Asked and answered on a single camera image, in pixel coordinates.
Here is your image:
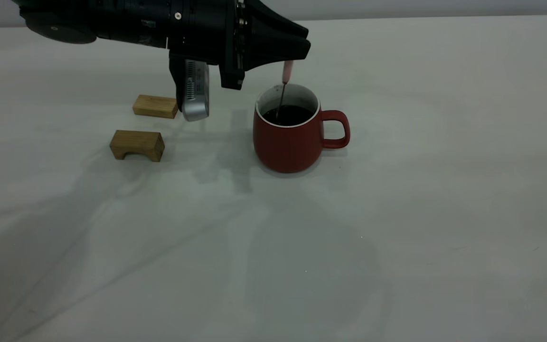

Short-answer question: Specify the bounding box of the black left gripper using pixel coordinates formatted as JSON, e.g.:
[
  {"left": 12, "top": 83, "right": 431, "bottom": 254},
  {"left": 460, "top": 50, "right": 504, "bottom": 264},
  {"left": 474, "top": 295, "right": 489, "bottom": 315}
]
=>
[{"left": 169, "top": 0, "right": 311, "bottom": 91}]

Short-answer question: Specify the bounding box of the pink-handled metal spoon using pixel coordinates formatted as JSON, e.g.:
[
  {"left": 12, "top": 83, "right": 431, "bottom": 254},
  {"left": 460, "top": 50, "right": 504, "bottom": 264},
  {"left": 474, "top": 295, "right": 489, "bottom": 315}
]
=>
[{"left": 275, "top": 60, "right": 294, "bottom": 120}]

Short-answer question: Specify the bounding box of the red ceramic mug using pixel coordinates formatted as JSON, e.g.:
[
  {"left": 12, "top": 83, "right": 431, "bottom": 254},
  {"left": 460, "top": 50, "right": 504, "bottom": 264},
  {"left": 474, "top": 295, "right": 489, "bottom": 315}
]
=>
[{"left": 253, "top": 84, "right": 351, "bottom": 174}]

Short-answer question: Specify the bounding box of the dark coffee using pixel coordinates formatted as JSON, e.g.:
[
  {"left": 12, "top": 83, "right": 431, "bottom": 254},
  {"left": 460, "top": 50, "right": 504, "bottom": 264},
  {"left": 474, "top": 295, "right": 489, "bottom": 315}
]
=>
[{"left": 263, "top": 104, "right": 313, "bottom": 126}]

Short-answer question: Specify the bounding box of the flat wooden block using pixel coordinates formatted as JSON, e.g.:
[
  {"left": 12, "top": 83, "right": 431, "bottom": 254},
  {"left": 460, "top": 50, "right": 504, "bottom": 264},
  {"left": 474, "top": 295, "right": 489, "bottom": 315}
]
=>
[{"left": 132, "top": 95, "right": 179, "bottom": 119}]

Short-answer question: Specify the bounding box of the arched wooden block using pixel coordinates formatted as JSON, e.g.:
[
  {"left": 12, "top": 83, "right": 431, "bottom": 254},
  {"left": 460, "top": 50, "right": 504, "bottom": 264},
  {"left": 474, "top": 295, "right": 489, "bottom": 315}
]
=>
[{"left": 110, "top": 130, "right": 166, "bottom": 163}]

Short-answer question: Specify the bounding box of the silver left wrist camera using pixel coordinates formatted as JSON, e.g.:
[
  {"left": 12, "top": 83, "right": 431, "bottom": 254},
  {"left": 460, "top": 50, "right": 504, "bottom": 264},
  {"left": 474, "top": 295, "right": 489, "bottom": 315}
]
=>
[{"left": 169, "top": 52, "right": 210, "bottom": 122}]

